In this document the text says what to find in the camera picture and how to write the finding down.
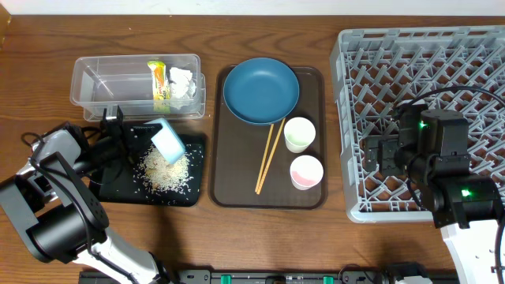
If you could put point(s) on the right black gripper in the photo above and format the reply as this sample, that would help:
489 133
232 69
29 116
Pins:
383 156

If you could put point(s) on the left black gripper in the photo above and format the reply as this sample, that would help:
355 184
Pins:
134 151

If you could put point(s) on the light blue small bowl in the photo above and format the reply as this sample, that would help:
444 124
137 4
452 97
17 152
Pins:
167 141

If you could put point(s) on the pile of rice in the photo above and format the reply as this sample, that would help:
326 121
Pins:
157 182

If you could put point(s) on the yellow green snack wrapper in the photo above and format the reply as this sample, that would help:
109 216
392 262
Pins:
160 87

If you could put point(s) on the white paper napkin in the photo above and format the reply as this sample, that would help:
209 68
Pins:
182 87

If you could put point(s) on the pink cup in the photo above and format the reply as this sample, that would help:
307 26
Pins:
306 172

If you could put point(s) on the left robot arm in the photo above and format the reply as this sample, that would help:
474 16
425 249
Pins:
58 217

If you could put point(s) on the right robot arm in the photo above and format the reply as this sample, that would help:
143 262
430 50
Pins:
431 152

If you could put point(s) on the black waste tray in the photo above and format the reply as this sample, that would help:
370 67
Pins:
115 183

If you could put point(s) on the clear plastic waste bin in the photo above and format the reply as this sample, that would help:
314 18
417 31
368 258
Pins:
126 81

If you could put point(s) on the grey dishwasher rack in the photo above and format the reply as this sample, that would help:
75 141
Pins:
458 68

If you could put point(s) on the pale green cup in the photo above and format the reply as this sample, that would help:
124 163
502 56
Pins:
299 133

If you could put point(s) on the brown serving tray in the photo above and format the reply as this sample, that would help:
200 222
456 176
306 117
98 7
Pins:
250 164

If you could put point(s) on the wooden chopstick right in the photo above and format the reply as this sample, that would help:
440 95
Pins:
271 154

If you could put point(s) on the dark blue plate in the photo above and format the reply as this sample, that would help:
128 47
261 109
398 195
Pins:
261 91

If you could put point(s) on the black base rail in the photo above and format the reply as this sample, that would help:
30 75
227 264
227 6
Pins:
351 273

